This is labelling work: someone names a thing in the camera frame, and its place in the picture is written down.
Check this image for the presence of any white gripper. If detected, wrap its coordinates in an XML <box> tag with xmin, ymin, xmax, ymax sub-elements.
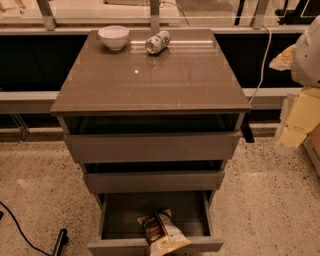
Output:
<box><xmin>269</xmin><ymin>16</ymin><xmax>320</xmax><ymax>154</ymax></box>

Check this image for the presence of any brown chip bag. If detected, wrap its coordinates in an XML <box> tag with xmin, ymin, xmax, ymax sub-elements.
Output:
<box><xmin>137</xmin><ymin>209</ymin><xmax>191</xmax><ymax>256</ymax></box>

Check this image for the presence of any grey top drawer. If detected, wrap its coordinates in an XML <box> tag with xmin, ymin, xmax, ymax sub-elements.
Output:
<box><xmin>65</xmin><ymin>132</ymin><xmax>241</xmax><ymax>163</ymax></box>

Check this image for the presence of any grey drawer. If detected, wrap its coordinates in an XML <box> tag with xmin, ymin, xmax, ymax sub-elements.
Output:
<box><xmin>65</xmin><ymin>132</ymin><xmax>241</xmax><ymax>163</ymax></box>
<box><xmin>84</xmin><ymin>170</ymin><xmax>225</xmax><ymax>193</ymax></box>
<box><xmin>88</xmin><ymin>191</ymin><xmax>223</xmax><ymax>256</ymax></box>

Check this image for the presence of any grey drawer cabinet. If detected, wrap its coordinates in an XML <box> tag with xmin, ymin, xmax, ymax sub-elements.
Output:
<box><xmin>49</xmin><ymin>28</ymin><xmax>252</xmax><ymax>256</ymax></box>

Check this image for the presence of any grey middle drawer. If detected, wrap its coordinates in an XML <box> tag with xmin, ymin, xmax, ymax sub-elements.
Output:
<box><xmin>84</xmin><ymin>170</ymin><xmax>225</xmax><ymax>193</ymax></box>

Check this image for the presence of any grey bottom drawer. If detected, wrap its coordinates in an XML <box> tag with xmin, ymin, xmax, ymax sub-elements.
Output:
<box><xmin>88</xmin><ymin>191</ymin><xmax>223</xmax><ymax>256</ymax></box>

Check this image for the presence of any wooden crate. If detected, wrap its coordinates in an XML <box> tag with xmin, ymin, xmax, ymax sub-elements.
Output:
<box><xmin>304</xmin><ymin>124</ymin><xmax>320</xmax><ymax>177</ymax></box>

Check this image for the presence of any green white soda can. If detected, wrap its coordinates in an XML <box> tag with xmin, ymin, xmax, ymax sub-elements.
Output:
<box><xmin>145</xmin><ymin>31</ymin><xmax>171</xmax><ymax>55</ymax></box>

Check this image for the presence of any white ceramic bowl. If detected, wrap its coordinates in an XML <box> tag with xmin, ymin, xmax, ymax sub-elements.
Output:
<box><xmin>98</xmin><ymin>25</ymin><xmax>129</xmax><ymax>51</ymax></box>

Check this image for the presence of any black cylindrical floor object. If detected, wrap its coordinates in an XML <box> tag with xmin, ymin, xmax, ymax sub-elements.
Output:
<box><xmin>52</xmin><ymin>228</ymin><xmax>68</xmax><ymax>256</ymax></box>

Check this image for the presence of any white power cable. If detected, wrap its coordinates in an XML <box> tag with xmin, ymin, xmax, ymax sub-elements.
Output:
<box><xmin>248</xmin><ymin>23</ymin><xmax>273</xmax><ymax>104</ymax></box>

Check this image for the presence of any black floor cable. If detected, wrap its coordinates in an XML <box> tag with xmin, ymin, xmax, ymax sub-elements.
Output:
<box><xmin>0</xmin><ymin>201</ymin><xmax>51</xmax><ymax>256</ymax></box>

